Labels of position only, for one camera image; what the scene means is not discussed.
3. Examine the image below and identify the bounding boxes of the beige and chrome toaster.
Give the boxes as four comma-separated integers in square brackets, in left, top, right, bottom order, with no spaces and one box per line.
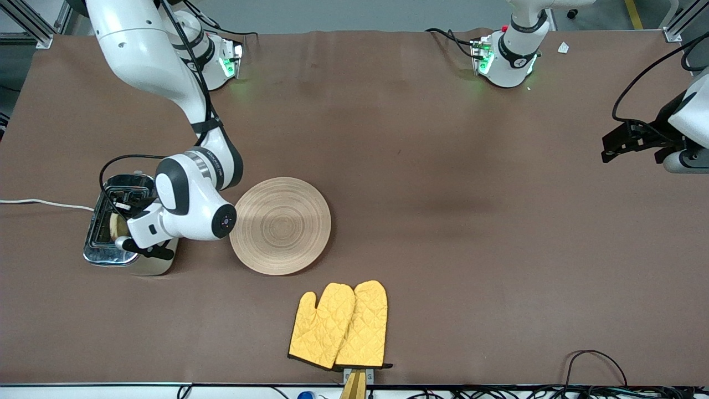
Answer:
[83,173,179,277]

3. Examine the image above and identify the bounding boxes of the aluminium frame post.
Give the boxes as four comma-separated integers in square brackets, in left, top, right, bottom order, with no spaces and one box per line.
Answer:
[0,0,78,49]
[662,0,709,44]

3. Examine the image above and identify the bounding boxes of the black right arm base cable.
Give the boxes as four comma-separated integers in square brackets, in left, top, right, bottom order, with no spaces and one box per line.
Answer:
[182,0,259,39]

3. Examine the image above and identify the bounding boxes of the yellow quilted oven mitt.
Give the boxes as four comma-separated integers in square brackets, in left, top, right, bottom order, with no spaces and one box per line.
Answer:
[334,280,394,369]
[288,283,356,370]

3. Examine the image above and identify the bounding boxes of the brown table cover sheet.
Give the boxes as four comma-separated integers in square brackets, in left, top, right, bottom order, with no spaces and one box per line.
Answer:
[0,28,709,387]

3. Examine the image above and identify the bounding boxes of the white toaster power cord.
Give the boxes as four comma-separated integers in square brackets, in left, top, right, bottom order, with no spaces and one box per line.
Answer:
[0,198,95,212]

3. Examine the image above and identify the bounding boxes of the black looped cable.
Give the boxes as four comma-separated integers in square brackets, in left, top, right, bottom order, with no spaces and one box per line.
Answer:
[564,350,629,388]

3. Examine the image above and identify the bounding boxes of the black arm base cable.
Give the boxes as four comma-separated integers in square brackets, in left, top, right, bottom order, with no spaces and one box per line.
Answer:
[182,0,259,39]
[425,28,477,59]

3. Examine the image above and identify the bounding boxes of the round light wooden plate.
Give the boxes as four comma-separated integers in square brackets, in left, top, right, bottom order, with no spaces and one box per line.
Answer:
[229,177,332,276]

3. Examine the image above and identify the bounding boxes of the black left arm base cable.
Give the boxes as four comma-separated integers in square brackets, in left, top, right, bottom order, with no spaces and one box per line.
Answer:
[425,28,477,59]

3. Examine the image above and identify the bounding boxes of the black cable bundle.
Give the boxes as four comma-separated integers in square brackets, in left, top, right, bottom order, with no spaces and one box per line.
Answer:
[366,384,709,399]

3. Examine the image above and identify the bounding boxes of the brown bread slice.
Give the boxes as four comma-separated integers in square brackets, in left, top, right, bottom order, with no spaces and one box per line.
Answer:
[110,213,130,243]

